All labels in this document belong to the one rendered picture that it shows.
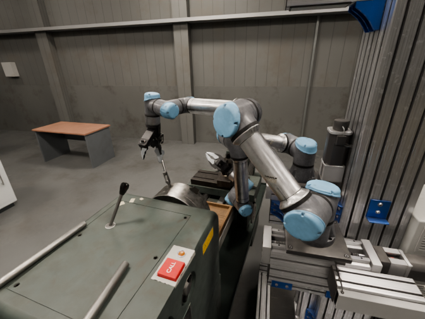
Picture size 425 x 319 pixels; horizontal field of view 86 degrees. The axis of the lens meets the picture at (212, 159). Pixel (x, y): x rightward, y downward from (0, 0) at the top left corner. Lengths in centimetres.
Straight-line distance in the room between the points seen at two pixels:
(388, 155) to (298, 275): 58
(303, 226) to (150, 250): 49
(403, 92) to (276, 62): 410
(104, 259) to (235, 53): 464
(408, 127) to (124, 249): 106
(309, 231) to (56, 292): 73
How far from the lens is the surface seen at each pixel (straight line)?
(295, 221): 78
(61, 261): 90
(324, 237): 98
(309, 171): 139
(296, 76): 504
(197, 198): 113
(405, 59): 101
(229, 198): 141
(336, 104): 522
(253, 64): 502
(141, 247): 83
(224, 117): 78
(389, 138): 105
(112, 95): 632
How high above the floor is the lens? 181
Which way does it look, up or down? 24 degrees down
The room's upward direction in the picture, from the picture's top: 1 degrees counter-clockwise
